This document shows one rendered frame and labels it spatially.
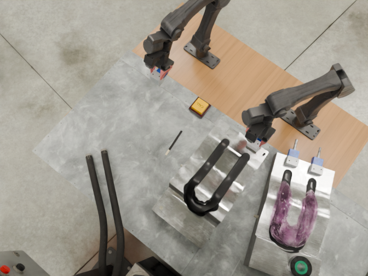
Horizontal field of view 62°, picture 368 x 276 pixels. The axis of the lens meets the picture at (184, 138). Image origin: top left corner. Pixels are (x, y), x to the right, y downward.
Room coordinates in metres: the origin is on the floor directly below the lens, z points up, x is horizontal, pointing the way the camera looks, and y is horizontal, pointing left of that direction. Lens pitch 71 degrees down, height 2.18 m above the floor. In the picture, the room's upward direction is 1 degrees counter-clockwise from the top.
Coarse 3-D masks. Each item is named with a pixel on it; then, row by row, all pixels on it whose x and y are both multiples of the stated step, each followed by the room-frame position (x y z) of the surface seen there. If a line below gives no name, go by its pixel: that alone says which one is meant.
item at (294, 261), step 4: (296, 256) -0.06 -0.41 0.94; (300, 256) -0.06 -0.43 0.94; (292, 260) -0.07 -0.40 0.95; (296, 260) -0.07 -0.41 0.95; (300, 260) -0.07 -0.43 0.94; (304, 260) -0.07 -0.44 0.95; (308, 260) -0.07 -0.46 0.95; (288, 264) -0.09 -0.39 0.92; (292, 264) -0.09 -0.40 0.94; (296, 264) -0.09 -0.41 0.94; (304, 264) -0.09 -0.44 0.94; (308, 264) -0.09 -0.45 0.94; (288, 268) -0.10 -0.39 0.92; (292, 268) -0.10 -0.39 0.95; (296, 268) -0.10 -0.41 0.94; (304, 268) -0.10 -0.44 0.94; (308, 268) -0.10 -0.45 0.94; (292, 272) -0.11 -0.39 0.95; (296, 272) -0.11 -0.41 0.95; (300, 272) -0.11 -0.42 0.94; (304, 272) -0.11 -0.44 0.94; (308, 272) -0.11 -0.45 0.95
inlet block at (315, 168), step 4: (320, 148) 0.39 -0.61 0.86; (320, 152) 0.37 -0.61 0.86; (312, 160) 0.33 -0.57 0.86; (316, 160) 0.33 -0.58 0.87; (320, 160) 0.33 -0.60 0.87; (312, 164) 0.31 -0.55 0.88; (316, 164) 0.31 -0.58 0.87; (320, 164) 0.31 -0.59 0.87; (312, 168) 0.29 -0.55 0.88; (316, 168) 0.29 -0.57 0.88; (320, 168) 0.29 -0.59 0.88; (312, 172) 0.28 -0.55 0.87; (316, 172) 0.27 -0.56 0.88; (320, 172) 0.27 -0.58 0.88
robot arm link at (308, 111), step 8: (320, 96) 0.53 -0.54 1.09; (328, 96) 0.51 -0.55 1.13; (336, 96) 0.51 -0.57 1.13; (304, 104) 0.55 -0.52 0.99; (312, 104) 0.53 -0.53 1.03; (320, 104) 0.51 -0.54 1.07; (296, 112) 0.54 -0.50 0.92; (304, 112) 0.52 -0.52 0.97; (312, 112) 0.50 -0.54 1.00; (304, 120) 0.49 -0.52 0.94
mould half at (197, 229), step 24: (216, 144) 0.41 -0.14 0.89; (240, 144) 0.40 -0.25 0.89; (192, 168) 0.29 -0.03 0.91; (216, 168) 0.30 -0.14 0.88; (168, 192) 0.20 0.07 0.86; (240, 192) 0.19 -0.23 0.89; (168, 216) 0.10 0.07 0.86; (192, 216) 0.10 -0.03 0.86; (216, 216) 0.09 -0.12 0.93; (192, 240) 0.01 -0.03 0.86
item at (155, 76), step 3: (159, 69) 0.76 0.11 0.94; (153, 72) 0.73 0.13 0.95; (156, 72) 0.73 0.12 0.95; (159, 72) 0.74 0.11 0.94; (150, 75) 0.72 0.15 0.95; (153, 75) 0.72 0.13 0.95; (156, 75) 0.72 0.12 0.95; (159, 75) 0.72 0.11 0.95; (165, 75) 0.74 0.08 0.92; (153, 78) 0.71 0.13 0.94; (156, 78) 0.70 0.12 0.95; (159, 78) 0.70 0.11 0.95; (153, 81) 0.71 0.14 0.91; (156, 81) 0.70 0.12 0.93; (159, 81) 0.70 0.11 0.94; (162, 81) 0.71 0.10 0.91; (159, 84) 0.69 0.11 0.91
